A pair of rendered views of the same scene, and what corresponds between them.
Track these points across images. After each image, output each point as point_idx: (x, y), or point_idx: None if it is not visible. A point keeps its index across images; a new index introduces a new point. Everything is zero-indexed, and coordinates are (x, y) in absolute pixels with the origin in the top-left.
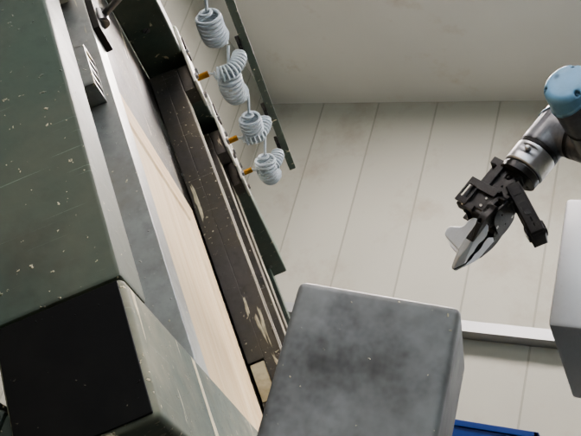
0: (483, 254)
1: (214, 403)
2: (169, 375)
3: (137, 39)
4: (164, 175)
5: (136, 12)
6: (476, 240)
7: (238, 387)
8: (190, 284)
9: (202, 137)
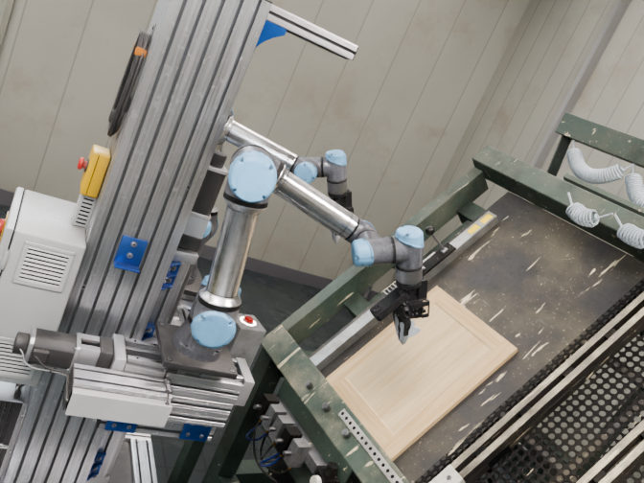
0: (403, 333)
1: (297, 359)
2: (275, 341)
3: (643, 259)
4: (468, 325)
5: (624, 243)
6: (396, 324)
7: (396, 403)
8: (402, 358)
9: (626, 312)
